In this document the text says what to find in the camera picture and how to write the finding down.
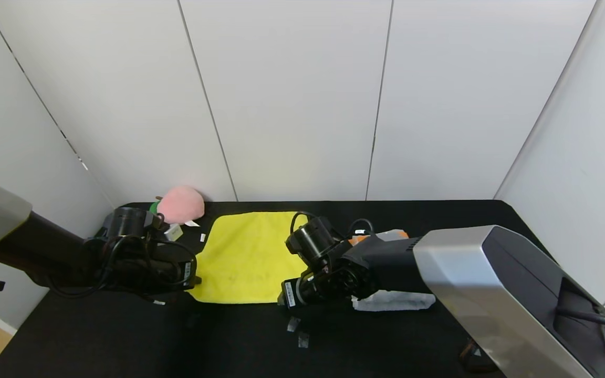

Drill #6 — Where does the yellow microfibre towel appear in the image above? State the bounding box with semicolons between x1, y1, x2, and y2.
187;211;311;305

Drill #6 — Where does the black fabric table cover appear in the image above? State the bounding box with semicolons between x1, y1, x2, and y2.
0;199;605;378

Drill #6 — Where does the pink plush peach toy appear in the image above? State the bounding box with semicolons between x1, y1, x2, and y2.
149;185;206;228

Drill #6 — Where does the grey towel with orange stripes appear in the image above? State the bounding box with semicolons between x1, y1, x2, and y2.
350;229;437;313

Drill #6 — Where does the black right arm shell cable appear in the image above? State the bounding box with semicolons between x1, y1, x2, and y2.
555;307;605;368

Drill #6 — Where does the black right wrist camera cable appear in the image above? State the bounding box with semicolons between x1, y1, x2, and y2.
289;211;374;237

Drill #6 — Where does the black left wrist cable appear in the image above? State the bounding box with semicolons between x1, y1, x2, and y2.
45;236;199;306

